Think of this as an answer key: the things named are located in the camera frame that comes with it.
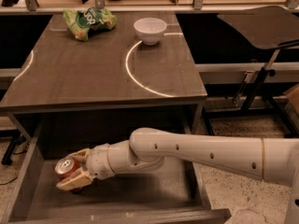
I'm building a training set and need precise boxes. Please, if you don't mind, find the grey cabinet counter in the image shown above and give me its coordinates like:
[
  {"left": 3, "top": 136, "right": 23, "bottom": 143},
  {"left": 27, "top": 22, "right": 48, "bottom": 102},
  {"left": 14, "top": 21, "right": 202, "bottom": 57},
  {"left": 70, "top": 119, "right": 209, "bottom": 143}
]
[{"left": 1, "top": 12, "right": 206, "bottom": 136}]

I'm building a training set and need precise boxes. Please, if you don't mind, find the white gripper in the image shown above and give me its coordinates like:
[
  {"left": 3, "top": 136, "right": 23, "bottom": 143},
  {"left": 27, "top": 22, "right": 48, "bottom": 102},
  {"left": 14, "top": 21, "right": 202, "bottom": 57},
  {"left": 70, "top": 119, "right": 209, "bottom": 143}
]
[{"left": 56, "top": 144, "right": 115, "bottom": 191}]

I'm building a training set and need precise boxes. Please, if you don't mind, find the white bowl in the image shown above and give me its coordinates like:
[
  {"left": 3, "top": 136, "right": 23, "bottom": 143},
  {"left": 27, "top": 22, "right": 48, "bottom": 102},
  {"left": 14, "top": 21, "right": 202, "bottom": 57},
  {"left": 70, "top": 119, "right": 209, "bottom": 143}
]
[{"left": 134, "top": 18, "right": 167, "bottom": 45}]

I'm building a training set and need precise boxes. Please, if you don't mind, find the grey open top drawer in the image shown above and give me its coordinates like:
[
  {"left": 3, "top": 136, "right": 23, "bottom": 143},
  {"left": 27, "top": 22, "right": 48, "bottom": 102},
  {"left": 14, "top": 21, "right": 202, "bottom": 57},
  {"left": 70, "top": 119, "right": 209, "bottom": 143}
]
[{"left": 1, "top": 117, "right": 231, "bottom": 224}]

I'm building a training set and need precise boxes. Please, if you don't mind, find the black table leg left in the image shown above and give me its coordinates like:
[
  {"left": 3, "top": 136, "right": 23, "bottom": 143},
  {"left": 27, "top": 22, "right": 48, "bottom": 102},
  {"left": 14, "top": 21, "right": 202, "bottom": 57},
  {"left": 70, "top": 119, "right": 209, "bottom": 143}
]
[{"left": 1, "top": 135, "right": 26, "bottom": 165}]

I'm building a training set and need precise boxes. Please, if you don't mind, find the green chip bag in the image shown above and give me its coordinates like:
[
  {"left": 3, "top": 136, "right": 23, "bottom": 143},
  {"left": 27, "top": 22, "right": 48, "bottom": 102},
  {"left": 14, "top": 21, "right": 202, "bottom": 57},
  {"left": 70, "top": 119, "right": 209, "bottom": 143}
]
[{"left": 63, "top": 7, "right": 117, "bottom": 42}]

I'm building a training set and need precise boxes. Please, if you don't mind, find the red coke can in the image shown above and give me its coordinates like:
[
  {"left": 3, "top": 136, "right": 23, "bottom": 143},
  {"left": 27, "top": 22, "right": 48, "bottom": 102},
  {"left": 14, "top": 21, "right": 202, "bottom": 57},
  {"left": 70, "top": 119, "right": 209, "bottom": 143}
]
[{"left": 55, "top": 157, "right": 82, "bottom": 193}]

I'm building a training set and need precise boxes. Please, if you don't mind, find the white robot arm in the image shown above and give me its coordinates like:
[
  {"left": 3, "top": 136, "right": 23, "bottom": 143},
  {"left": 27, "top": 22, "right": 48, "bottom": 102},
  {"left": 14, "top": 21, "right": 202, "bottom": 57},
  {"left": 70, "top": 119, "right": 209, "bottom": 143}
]
[{"left": 55, "top": 128, "right": 299, "bottom": 224}]

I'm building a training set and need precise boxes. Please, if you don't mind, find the dark side table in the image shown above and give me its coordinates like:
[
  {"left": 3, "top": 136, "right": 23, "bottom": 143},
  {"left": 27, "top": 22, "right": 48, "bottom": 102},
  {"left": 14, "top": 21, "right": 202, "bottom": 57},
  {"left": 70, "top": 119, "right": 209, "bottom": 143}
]
[{"left": 200, "top": 5, "right": 299, "bottom": 138}]

